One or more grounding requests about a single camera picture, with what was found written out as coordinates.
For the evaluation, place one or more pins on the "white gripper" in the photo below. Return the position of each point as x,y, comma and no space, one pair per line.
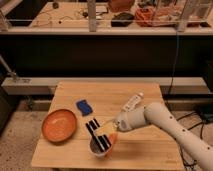
125,122

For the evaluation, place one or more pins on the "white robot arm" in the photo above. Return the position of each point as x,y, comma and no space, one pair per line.
153,114

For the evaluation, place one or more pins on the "orange ceramic bowl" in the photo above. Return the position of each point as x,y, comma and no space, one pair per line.
59,125

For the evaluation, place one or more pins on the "blue sponge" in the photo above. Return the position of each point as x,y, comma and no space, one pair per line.
84,107

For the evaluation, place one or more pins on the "white tube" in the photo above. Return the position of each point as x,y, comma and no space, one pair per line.
133,102

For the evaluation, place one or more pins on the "black round object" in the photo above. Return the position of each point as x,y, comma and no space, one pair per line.
122,20

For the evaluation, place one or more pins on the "wooden bench shelf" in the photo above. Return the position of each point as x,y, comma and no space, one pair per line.
90,17

